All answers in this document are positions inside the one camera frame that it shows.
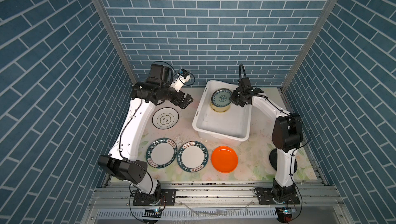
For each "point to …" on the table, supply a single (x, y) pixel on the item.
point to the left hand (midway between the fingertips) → (185, 94)
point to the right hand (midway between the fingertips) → (228, 97)
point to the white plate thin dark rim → (165, 118)
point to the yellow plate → (220, 109)
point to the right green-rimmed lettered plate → (192, 156)
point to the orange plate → (224, 159)
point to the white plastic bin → (228, 128)
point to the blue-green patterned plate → (220, 97)
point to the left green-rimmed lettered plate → (161, 153)
